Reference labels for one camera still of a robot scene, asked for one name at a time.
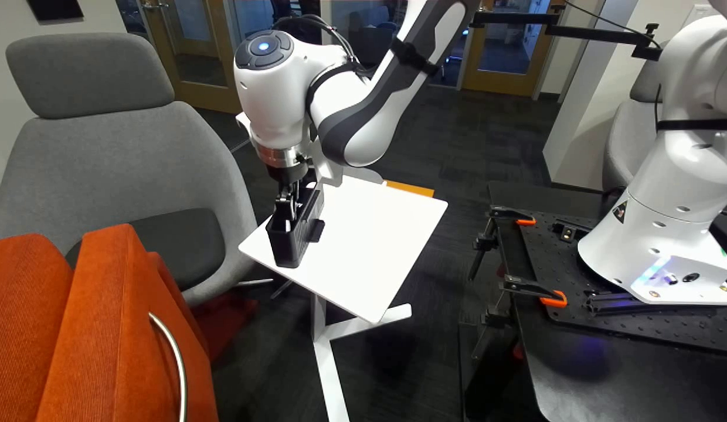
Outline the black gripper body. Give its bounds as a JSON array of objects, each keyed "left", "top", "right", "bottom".
[{"left": 269, "top": 158, "right": 327, "bottom": 202}]

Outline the orange strip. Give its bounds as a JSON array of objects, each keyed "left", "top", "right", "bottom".
[{"left": 383, "top": 177, "right": 438, "bottom": 199}]

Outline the dark grey seat cushion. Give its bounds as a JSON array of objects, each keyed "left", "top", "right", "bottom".
[{"left": 66, "top": 206, "right": 227, "bottom": 290}]

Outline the wooden framed glass door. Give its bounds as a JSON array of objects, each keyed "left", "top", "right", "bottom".
[
  {"left": 140, "top": 0, "right": 254, "bottom": 116},
  {"left": 457, "top": 0, "right": 559, "bottom": 100}
]

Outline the white table stand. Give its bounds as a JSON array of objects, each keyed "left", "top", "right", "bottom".
[{"left": 240, "top": 273, "right": 417, "bottom": 422}]

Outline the grey lounge chair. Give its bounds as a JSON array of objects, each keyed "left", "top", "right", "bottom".
[{"left": 0, "top": 29, "right": 261, "bottom": 310}]

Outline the orange armchair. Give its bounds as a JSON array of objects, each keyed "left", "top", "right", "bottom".
[
  {"left": 32, "top": 222, "right": 220, "bottom": 422},
  {"left": 0, "top": 232, "right": 74, "bottom": 422}
]

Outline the light grey shell chair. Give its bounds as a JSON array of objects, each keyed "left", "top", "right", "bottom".
[{"left": 604, "top": 58, "right": 670, "bottom": 194}]

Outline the black robot cart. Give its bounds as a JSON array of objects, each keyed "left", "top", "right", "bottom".
[{"left": 463, "top": 204, "right": 727, "bottom": 422}]

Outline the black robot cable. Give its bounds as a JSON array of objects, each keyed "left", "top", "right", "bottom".
[{"left": 297, "top": 12, "right": 366, "bottom": 85}]

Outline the black clamp orange handle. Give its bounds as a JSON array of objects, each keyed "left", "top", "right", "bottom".
[
  {"left": 466, "top": 204, "right": 540, "bottom": 281},
  {"left": 499, "top": 271, "right": 570, "bottom": 312}
]

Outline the thin white cable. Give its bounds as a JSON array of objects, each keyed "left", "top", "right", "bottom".
[{"left": 146, "top": 312, "right": 191, "bottom": 422}]

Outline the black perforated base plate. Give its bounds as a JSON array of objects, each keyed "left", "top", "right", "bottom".
[{"left": 515, "top": 221, "right": 727, "bottom": 359}]

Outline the black wall panel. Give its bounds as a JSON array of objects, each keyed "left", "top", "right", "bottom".
[{"left": 25, "top": 0, "right": 85, "bottom": 24}]

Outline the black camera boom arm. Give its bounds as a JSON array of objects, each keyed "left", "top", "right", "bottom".
[{"left": 470, "top": 5, "right": 669, "bottom": 63}]

